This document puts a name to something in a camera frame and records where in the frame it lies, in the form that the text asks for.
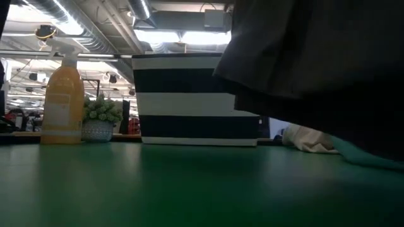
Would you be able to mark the dark grey shorts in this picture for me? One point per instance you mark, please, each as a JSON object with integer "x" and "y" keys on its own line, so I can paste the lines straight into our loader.
{"x": 315, "y": 63}

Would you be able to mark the green table mat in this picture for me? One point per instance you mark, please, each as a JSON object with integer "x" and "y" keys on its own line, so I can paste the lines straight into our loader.
{"x": 202, "y": 189}

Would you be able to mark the narrow shiny round duct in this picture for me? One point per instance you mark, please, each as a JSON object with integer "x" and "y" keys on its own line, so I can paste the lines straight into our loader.
{"x": 140, "y": 8}

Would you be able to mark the black equipment cabinet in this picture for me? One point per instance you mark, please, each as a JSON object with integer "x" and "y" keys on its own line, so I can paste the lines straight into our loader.
{"x": 264, "y": 127}

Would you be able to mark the beige folded garment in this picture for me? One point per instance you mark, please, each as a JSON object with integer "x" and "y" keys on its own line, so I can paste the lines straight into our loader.
{"x": 306, "y": 140}

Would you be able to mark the navy white striped laundry basket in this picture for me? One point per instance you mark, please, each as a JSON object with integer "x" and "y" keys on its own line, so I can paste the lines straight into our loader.
{"x": 183, "y": 104}

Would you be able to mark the black round ceiling fixture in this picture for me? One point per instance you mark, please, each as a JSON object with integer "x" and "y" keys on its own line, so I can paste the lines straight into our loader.
{"x": 45, "y": 31}

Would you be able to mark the light blue shorts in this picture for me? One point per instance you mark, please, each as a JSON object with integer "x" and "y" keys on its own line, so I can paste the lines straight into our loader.
{"x": 356, "y": 156}

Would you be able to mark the potted green succulent plant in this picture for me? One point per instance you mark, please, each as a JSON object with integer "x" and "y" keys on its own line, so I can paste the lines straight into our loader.
{"x": 101, "y": 112}

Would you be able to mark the orange spray bottle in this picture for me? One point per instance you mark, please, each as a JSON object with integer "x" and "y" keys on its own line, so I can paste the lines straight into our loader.
{"x": 63, "y": 104}

